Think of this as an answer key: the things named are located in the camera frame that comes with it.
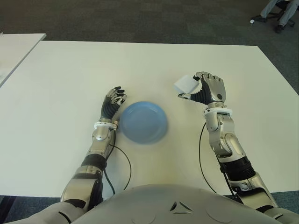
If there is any grey robot torso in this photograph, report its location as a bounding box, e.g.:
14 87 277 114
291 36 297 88
77 183 281 224

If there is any seated person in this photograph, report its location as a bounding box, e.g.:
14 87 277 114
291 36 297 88
260 0 299 34

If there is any blue plastic plate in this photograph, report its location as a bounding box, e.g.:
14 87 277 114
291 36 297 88
120 100 169 146

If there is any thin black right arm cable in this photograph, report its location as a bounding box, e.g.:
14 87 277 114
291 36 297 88
199 121 219 194

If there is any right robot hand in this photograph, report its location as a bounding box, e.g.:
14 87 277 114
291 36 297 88
177 71 228 109

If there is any white side table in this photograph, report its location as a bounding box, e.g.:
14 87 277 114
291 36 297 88
0 33 47 88

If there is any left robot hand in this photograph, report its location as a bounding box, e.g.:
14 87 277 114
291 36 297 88
100 86 128 120

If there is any thick dark left arm cable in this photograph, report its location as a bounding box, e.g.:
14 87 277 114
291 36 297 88
104 169 116 195

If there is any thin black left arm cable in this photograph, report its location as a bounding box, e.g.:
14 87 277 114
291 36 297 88
109 144 132 191

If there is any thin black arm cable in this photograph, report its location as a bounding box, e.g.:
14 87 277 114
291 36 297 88
109 144 132 191
199 121 219 194

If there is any white charger block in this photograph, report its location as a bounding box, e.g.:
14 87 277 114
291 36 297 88
173 74 199 94

